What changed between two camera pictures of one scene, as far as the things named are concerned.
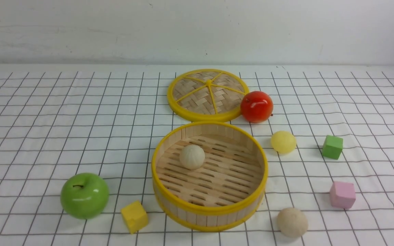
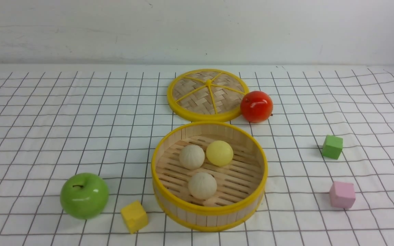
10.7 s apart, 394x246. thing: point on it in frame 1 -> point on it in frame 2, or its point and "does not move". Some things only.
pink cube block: x=342 y=194 does not move
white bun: x=192 y=156 does not move
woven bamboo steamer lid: x=207 y=95 does not move
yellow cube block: x=135 y=216 does not move
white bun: x=292 y=222 -> x=202 y=186
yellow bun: x=283 y=141 -> x=219 y=153
